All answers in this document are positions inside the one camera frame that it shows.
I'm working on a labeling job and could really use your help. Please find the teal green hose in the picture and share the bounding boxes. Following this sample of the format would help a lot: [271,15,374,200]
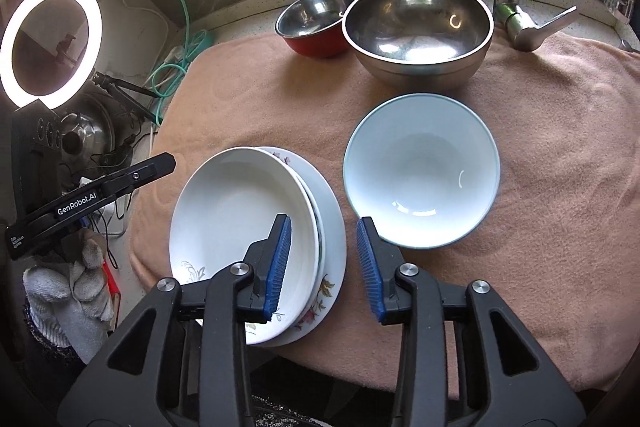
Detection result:
[92,0,216,126]

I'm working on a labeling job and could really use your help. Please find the plate with small pink blossoms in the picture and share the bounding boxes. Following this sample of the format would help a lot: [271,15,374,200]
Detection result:
[260,146,347,348]

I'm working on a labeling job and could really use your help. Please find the white ring light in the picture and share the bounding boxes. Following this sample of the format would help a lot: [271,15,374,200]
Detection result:
[0,0,104,110]

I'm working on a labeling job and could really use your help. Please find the black cable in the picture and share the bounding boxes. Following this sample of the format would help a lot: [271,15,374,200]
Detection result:
[60,132,137,270]

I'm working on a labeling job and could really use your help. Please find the pink towel mat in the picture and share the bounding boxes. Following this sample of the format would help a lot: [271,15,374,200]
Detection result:
[127,24,640,400]

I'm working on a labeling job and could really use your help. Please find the steel pot lid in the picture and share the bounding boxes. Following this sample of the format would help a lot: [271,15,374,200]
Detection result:
[57,94,124,158]

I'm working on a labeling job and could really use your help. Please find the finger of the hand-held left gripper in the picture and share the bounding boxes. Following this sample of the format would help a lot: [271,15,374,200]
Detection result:
[107,153,177,198]

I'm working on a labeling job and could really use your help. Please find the light blue ceramic bowl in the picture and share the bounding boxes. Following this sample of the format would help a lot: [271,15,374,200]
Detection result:
[343,93,501,251]

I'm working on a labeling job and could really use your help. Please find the large stainless steel bowl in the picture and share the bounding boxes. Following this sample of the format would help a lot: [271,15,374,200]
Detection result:
[342,0,495,90]

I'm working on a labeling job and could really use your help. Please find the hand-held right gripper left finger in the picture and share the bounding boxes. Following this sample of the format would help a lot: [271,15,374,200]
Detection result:
[59,214,292,427]

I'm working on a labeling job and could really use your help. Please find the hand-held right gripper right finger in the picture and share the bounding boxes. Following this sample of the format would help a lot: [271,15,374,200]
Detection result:
[356,217,586,427]

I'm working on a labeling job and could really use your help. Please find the red steel-lined bowl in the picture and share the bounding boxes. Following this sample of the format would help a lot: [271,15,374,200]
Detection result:
[275,0,359,58]

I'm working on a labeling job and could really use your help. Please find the person's left hand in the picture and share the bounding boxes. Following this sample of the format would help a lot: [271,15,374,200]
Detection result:
[22,237,117,353]

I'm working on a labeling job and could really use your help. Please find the red flat object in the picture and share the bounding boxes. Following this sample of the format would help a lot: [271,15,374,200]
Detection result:
[100,259,122,308]

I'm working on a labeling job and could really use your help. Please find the plain white plate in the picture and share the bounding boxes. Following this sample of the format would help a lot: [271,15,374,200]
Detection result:
[169,147,321,346]

